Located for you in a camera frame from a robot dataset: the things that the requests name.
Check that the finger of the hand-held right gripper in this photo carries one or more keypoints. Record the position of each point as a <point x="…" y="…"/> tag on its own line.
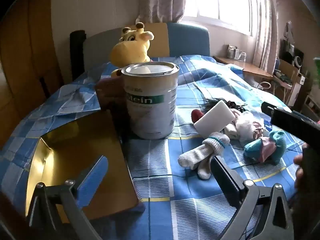
<point x="267" y="108"/>

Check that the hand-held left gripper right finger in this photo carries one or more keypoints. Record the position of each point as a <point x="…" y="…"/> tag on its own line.
<point x="225" y="180"/>

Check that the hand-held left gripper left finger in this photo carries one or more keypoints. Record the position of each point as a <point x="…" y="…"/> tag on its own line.
<point x="91" y="180"/>

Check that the white sock blue cuff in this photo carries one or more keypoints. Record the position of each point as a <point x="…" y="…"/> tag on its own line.
<point x="200" y="150"/>

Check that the teal and pink plush toy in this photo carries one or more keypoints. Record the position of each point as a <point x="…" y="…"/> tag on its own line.
<point x="252" y="150"/>

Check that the brown box gold interior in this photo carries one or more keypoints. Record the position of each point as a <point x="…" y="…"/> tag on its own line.
<point x="105" y="135"/>

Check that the person's right hand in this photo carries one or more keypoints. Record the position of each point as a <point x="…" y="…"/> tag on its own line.
<point x="298" y="172"/>

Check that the shelf unit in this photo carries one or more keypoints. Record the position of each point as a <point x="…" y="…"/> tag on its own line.
<point x="311" y="105"/>

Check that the white metal folding chair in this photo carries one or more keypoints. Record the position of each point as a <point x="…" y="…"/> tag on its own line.
<point x="282" y="82"/>

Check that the wooden desk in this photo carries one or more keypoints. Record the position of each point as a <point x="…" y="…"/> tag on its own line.
<point x="250" y="67"/>

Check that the cardboard box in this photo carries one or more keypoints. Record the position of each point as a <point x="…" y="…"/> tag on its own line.
<point x="287" y="67"/>

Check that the white rectangular box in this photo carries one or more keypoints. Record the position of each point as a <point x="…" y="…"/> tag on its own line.
<point x="215" y="120"/>

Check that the blue plaid bed sheet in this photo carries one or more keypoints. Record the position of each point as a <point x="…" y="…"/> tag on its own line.
<point x="175" y="205"/>

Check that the small white fan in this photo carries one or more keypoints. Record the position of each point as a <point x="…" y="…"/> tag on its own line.
<point x="298" y="61"/>

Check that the clear plastic organizer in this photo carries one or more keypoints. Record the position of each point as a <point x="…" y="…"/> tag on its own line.
<point x="236" y="52"/>

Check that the red cloth item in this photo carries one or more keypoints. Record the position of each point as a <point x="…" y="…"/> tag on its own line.
<point x="197" y="116"/>

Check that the pink patterned curtain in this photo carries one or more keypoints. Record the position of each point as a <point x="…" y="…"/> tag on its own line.
<point x="160" y="0"/>
<point x="265" y="25"/>

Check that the silver tin can green label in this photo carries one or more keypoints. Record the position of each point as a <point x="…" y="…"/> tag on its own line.
<point x="150" y="115"/>

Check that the grey yellow blue headboard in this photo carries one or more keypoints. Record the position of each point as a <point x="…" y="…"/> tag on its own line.
<point x="190" y="40"/>

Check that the window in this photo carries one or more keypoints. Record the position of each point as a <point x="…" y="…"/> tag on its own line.
<point x="220" y="2"/>

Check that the yellow bear plush toy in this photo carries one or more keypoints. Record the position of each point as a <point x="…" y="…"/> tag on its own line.
<point x="130" y="50"/>

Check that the wooden wardrobe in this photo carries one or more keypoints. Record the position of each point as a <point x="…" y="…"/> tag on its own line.
<point x="25" y="42"/>

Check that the black padded post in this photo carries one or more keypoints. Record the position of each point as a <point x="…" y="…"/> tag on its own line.
<point x="77" y="52"/>

